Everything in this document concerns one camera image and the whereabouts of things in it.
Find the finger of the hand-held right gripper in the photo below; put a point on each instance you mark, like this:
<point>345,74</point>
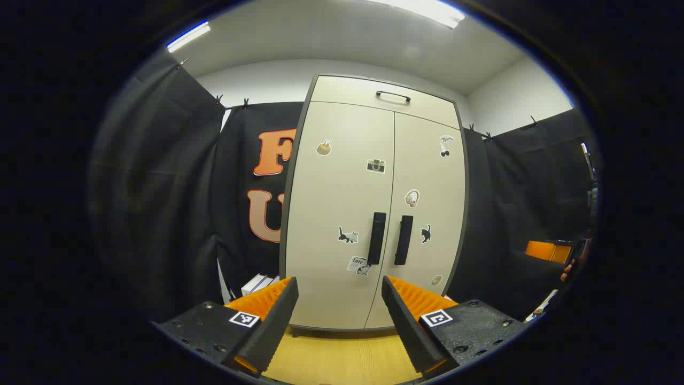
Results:
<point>545,251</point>

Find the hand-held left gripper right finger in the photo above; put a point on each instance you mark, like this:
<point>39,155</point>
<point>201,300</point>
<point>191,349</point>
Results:
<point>406,321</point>

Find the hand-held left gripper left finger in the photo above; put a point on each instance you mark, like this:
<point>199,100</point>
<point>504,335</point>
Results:
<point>275,315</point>

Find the cream cabinet door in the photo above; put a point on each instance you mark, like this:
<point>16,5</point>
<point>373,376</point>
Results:
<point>331,214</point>
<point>433,176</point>

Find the cream double-door shoe cabinet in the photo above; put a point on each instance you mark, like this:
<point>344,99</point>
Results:
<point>352,91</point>

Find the black backdrop cloth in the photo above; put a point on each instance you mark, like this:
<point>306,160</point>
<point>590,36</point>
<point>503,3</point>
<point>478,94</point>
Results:
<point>160,187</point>

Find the long ceiling light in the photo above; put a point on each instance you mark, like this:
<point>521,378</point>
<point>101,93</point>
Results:
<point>427,10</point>
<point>188,36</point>

